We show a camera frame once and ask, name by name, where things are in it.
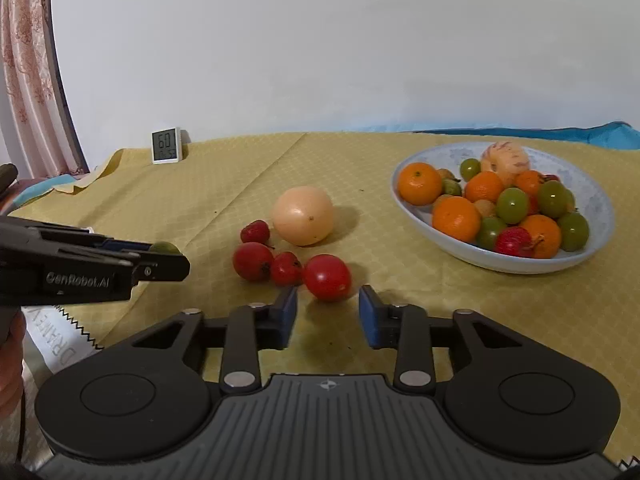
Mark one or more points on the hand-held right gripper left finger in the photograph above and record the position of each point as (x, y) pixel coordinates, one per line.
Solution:
(285, 315)

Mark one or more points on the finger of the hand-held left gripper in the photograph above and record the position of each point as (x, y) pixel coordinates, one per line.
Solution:
(125, 246)
(165, 269)

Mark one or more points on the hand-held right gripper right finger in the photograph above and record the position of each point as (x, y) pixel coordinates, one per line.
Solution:
(371, 316)

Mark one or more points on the small green lime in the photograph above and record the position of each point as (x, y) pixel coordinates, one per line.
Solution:
(165, 248)

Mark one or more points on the red cherry tomato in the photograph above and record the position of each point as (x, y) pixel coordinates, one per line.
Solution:
(534, 204)
(326, 277)
(252, 261)

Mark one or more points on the orange tangerine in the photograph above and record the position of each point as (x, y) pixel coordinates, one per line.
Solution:
(542, 235)
(484, 186)
(529, 182)
(420, 183)
(456, 219)

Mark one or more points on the green cherry tomato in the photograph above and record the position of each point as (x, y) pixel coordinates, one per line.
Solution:
(512, 205)
(489, 232)
(573, 231)
(554, 198)
(470, 168)

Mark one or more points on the olive green lime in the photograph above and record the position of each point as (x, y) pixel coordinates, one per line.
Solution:
(452, 187)

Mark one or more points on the red apple with stem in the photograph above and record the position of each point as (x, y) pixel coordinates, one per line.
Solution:
(514, 241)

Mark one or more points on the striped pepino melon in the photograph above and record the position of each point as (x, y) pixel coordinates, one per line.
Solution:
(505, 160)

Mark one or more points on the red hawthorn berry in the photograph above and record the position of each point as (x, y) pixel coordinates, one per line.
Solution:
(286, 269)
(552, 177)
(255, 232)

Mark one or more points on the white patterned bowl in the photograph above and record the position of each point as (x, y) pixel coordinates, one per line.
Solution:
(590, 185)

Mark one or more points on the person's left hand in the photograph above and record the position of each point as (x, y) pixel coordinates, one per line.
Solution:
(10, 365)

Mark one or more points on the printed blanket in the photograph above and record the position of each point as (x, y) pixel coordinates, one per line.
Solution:
(60, 345)

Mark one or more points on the light blue patterned cloth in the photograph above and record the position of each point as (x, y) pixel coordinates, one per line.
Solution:
(45, 185)

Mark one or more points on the pale yellow round fruit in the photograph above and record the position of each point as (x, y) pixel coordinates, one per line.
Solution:
(302, 215)

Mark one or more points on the white digital clock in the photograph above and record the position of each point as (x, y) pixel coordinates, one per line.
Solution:
(166, 146)

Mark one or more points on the dark brown object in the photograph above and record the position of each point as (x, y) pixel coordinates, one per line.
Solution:
(7, 175)

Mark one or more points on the yellow checked cloth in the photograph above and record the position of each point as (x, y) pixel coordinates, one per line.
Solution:
(525, 300)

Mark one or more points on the pink patterned curtain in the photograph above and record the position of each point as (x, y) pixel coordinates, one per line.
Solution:
(25, 60)

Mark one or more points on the teal bed sheet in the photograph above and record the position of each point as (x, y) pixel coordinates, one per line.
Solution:
(600, 135)

